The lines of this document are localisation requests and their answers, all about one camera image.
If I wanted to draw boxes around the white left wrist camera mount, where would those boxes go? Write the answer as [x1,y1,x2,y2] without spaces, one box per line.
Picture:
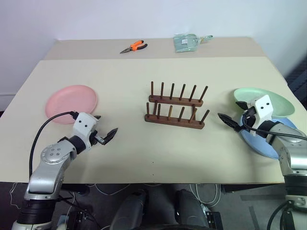
[72,112,100,147]

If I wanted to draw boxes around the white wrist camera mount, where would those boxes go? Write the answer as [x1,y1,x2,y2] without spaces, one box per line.
[249,94,274,137]
[72,112,100,147]

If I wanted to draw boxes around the orange handled pliers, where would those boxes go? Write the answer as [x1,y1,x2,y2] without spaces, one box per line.
[119,40,148,54]

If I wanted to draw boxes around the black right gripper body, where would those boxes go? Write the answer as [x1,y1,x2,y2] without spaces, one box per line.
[239,107,257,131]

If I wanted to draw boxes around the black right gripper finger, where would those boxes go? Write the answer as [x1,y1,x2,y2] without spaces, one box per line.
[235,101,250,111]
[217,113,241,132]

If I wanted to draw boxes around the dark rounded shape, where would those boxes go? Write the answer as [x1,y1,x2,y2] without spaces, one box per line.
[174,188,210,230]
[109,188,150,230]

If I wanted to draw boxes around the white floor cable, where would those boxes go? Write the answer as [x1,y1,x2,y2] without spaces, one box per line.
[189,183,222,207]
[95,183,131,196]

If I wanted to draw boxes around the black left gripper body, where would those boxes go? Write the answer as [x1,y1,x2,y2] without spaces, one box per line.
[89,130,106,146]

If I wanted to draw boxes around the green plate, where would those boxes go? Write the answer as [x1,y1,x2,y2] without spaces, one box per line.
[233,87,295,118]

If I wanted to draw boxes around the pink plate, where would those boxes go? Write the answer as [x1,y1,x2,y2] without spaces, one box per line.
[45,84,99,125]

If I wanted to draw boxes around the pale green packaged dustpan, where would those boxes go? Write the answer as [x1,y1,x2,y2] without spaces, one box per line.
[173,34,214,53]

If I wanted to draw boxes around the blue plate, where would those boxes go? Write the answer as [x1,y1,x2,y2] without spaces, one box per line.
[236,116,303,160]

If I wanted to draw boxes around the wooden dish rack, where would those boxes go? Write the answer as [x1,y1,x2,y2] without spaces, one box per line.
[144,81,211,130]

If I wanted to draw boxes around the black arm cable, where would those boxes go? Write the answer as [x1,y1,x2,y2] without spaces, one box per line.
[241,112,307,141]
[29,111,79,179]

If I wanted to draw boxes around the black ribbed object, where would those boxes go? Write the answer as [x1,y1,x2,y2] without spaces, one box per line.
[286,63,307,97]

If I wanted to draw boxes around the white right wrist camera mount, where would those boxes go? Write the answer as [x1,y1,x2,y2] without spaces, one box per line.
[249,94,274,137]

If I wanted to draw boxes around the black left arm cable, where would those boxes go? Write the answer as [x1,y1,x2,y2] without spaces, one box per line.
[29,111,79,179]

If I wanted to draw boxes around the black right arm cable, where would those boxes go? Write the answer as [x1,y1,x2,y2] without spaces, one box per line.
[241,112,307,141]

